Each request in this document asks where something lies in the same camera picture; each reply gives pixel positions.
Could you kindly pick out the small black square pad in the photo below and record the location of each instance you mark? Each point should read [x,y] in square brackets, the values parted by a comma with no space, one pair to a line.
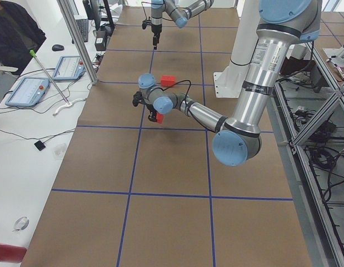
[39,145]

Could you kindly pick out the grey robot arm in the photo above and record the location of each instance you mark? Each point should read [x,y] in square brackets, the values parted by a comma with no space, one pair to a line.
[179,16]
[279,25]

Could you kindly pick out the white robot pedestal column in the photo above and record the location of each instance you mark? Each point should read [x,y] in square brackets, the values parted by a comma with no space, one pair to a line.
[228,84]

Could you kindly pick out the aluminium frame post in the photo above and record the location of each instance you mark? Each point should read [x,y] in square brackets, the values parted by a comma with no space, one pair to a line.
[70,21]

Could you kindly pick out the near blue teach pendant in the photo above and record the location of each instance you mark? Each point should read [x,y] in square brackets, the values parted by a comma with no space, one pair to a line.
[28,92]

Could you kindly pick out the red block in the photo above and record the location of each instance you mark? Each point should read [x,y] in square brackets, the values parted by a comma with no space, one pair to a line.
[159,118]

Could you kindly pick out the aluminium frame rack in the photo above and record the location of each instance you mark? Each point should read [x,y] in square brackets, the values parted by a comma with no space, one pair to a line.
[310,112]

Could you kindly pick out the black computer monitor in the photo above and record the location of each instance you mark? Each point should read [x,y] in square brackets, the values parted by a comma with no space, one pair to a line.
[93,11]

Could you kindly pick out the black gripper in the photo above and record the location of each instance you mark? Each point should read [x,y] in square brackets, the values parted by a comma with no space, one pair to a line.
[153,114]
[155,28]

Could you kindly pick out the metal rod green tip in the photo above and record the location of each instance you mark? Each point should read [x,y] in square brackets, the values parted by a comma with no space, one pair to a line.
[33,54]

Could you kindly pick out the black computer mouse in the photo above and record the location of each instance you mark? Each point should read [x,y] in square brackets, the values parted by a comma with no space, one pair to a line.
[57,47]

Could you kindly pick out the blue teach pendant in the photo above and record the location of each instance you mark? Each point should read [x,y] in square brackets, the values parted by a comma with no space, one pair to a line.
[28,92]
[68,68]

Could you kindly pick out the black keyboard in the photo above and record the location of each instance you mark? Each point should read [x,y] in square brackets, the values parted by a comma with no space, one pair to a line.
[83,27]

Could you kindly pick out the person in black jacket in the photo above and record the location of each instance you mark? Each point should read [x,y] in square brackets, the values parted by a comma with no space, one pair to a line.
[19,34]

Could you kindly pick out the red object table edge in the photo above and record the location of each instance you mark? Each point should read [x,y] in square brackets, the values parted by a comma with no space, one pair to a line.
[11,253]

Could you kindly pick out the far blue teach pendant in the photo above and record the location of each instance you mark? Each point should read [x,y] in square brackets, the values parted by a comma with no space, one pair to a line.
[68,68]

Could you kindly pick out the black box with label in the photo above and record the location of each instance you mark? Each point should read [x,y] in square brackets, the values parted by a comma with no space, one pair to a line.
[101,40]

